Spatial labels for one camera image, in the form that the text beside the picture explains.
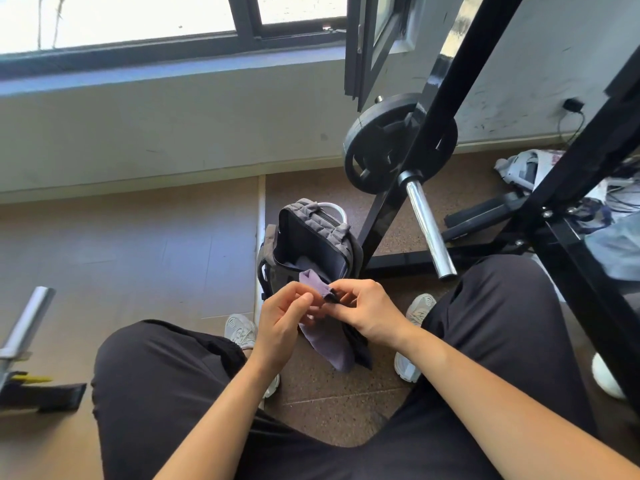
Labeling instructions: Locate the grey backpack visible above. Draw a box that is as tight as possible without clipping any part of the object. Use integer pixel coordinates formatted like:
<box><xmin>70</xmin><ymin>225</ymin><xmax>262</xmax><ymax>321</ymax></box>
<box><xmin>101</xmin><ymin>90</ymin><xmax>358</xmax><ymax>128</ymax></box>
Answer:
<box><xmin>255</xmin><ymin>198</ymin><xmax>365</xmax><ymax>301</ymax></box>

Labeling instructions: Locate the white printed bag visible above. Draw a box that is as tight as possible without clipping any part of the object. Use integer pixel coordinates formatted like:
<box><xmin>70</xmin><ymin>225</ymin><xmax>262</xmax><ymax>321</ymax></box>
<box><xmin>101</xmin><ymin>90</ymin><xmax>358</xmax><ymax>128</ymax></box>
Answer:
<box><xmin>493</xmin><ymin>149</ymin><xmax>566</xmax><ymax>191</ymax></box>

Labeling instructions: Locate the black weight plate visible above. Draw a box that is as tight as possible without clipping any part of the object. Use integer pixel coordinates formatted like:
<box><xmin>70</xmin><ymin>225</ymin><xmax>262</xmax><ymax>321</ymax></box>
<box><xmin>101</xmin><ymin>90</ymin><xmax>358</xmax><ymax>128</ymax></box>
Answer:
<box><xmin>342</xmin><ymin>93</ymin><xmax>459</xmax><ymax>195</ymax></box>

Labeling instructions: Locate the black open window sash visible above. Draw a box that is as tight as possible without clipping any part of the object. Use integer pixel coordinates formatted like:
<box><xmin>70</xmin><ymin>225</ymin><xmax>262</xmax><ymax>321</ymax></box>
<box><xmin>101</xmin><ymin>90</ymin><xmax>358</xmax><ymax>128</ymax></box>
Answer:
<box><xmin>343</xmin><ymin>0</ymin><xmax>416</xmax><ymax>111</ymax></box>

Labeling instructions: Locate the white right shoe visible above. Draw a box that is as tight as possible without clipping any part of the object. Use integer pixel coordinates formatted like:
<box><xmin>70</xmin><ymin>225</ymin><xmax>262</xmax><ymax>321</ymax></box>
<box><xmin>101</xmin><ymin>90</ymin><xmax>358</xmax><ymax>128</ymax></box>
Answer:
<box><xmin>393</xmin><ymin>293</ymin><xmax>437</xmax><ymax>384</ymax></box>

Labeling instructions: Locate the person's right forearm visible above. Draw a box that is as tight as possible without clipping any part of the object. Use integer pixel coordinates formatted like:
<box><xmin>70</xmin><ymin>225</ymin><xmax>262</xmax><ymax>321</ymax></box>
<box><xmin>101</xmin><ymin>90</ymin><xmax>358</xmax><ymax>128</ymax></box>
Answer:
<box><xmin>397</xmin><ymin>327</ymin><xmax>640</xmax><ymax>480</ymax></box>

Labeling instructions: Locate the white shoe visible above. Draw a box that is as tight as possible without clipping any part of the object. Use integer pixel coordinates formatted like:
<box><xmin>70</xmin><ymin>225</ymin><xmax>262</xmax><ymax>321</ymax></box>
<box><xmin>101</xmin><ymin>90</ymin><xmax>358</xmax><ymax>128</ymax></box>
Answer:
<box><xmin>223</xmin><ymin>313</ymin><xmax>281</xmax><ymax>399</ymax></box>
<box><xmin>393</xmin><ymin>293</ymin><xmax>437</xmax><ymax>384</ymax></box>

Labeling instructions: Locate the person's left forearm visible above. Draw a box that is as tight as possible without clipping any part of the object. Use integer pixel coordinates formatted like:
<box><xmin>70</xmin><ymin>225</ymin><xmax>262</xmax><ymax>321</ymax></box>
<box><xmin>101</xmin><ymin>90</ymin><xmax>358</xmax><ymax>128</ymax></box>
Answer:
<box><xmin>153</xmin><ymin>357</ymin><xmax>281</xmax><ymax>480</ymax></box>

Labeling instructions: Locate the violet blue towel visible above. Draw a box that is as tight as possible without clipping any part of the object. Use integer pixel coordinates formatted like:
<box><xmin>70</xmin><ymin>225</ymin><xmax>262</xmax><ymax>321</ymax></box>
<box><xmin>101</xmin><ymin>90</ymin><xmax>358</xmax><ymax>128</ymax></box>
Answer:
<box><xmin>297</xmin><ymin>268</ymin><xmax>373</xmax><ymax>373</ymax></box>

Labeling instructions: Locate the yellow black squat rack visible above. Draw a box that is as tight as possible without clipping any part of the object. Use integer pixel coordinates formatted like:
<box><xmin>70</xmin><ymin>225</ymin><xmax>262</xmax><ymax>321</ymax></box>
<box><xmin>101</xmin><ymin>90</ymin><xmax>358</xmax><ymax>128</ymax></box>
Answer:
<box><xmin>0</xmin><ymin>372</ymin><xmax>87</xmax><ymax>413</ymax></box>

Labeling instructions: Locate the black charger with cable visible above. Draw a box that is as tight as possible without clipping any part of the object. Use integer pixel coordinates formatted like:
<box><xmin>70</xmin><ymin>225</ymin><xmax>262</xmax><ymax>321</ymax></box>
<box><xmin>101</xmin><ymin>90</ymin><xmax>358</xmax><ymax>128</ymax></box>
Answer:
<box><xmin>557</xmin><ymin>98</ymin><xmax>586</xmax><ymax>143</ymax></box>

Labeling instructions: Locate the silver plate holder bar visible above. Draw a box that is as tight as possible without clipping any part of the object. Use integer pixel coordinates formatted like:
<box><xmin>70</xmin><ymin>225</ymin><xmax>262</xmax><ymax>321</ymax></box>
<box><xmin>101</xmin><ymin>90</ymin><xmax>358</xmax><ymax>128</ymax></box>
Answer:
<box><xmin>397</xmin><ymin>169</ymin><xmax>459</xmax><ymax>281</ymax></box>

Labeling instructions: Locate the black window frame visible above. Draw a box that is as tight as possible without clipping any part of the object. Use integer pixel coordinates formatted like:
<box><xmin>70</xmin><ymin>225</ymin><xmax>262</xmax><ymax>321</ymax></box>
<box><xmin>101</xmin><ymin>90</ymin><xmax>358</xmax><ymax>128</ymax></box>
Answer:
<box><xmin>0</xmin><ymin>0</ymin><xmax>349</xmax><ymax>81</ymax></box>

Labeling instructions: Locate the person's left hand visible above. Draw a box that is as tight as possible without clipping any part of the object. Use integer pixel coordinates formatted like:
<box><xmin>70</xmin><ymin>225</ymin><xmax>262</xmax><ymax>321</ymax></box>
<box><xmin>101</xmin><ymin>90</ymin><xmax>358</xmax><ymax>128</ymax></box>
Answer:
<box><xmin>248</xmin><ymin>281</ymin><xmax>327</xmax><ymax>373</ymax></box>

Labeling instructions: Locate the silver barbell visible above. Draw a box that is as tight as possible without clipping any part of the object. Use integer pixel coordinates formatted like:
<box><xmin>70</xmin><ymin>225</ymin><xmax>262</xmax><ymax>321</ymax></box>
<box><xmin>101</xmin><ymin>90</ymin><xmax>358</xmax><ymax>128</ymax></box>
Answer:
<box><xmin>0</xmin><ymin>286</ymin><xmax>56</xmax><ymax>391</ymax></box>

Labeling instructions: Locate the black weight machine frame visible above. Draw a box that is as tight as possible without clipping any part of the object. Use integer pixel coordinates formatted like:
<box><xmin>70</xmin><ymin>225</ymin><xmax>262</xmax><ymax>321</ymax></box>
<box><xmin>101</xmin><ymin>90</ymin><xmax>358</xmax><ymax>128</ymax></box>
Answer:
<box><xmin>357</xmin><ymin>0</ymin><xmax>640</xmax><ymax>411</ymax></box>

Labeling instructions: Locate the silver round ring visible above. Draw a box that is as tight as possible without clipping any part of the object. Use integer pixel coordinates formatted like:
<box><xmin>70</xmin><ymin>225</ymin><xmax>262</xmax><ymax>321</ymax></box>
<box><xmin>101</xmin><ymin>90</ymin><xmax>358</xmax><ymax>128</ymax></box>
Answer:
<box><xmin>317</xmin><ymin>201</ymin><xmax>349</xmax><ymax>225</ymax></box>

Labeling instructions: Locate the white left shoe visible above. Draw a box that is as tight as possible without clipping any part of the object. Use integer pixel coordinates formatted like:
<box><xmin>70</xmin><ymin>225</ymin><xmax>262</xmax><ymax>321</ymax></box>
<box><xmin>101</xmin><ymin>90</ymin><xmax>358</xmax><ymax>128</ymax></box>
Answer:
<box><xmin>223</xmin><ymin>313</ymin><xmax>281</xmax><ymax>399</ymax></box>

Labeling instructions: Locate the person's right hand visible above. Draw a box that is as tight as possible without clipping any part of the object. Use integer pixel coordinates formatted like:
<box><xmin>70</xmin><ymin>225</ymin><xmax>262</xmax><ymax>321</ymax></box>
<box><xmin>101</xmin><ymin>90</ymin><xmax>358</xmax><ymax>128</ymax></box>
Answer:
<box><xmin>322</xmin><ymin>278</ymin><xmax>416</xmax><ymax>348</ymax></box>

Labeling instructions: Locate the pile of cables and bags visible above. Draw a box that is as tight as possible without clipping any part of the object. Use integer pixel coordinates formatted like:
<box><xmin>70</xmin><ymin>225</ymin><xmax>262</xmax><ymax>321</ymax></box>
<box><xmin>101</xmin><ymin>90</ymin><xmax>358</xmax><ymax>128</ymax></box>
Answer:
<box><xmin>569</xmin><ymin>159</ymin><xmax>640</xmax><ymax>235</ymax></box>

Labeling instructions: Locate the pale floor divider strip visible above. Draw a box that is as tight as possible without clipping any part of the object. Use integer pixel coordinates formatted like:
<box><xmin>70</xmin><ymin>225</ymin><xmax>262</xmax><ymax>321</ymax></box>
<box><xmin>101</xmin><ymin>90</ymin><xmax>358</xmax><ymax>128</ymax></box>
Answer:
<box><xmin>253</xmin><ymin>175</ymin><xmax>267</xmax><ymax>321</ymax></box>

